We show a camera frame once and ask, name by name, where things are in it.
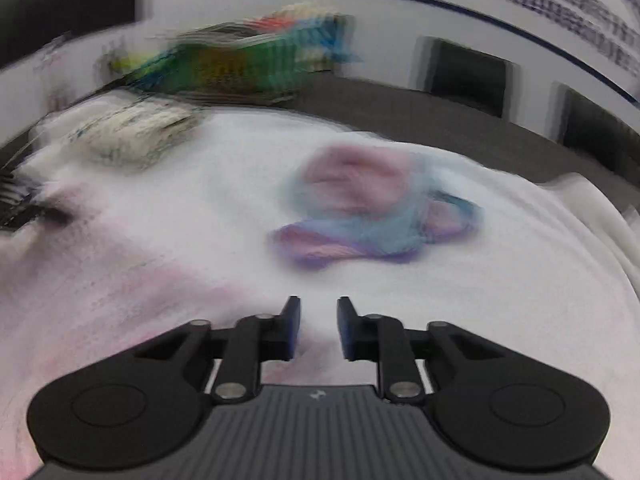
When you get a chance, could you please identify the cream floral folded cloth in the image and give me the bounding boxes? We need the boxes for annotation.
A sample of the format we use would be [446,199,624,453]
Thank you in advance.
[69,100,207,172]

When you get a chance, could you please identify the blue wall sign lettering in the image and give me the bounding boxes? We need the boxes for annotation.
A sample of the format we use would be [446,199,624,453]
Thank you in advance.
[252,0,640,103]

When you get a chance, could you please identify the white fluffy blanket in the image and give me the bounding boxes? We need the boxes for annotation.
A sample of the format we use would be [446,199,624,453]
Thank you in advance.
[0,104,640,480]

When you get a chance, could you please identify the green bag with blue handles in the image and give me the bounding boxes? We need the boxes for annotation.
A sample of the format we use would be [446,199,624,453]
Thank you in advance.
[106,2,362,107]

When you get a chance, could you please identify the dark wall panel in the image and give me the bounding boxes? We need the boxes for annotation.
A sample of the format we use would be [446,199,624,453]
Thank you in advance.
[559,84,640,172]
[429,39,513,120]

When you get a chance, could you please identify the large black wall board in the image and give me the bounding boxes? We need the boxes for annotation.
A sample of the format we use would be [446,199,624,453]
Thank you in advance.
[0,0,140,70]

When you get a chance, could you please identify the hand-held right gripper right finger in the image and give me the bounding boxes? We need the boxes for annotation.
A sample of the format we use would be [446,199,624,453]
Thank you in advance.
[336,296,507,404]

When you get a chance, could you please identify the pink floral pajama garment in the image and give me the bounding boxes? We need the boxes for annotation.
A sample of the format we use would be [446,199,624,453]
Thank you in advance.
[0,185,341,461]

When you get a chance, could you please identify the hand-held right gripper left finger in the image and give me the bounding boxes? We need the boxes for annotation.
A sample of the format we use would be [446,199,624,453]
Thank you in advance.
[132,296,302,404]

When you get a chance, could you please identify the small pink and blue garment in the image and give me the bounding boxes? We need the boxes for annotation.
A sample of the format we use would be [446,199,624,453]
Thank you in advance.
[272,144,484,272]

